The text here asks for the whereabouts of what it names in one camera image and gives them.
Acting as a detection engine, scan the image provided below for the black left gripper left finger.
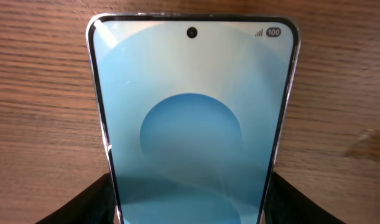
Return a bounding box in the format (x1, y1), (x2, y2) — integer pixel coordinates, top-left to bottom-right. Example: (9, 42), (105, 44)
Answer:
(36, 173), (115, 224)

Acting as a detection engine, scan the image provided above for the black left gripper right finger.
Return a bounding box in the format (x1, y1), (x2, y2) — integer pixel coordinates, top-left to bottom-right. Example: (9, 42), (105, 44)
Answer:
(264, 172), (344, 224)

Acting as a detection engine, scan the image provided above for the Galaxy S25 smartphone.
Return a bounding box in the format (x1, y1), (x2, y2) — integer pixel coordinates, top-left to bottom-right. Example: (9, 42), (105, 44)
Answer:
(86, 12), (300, 224)

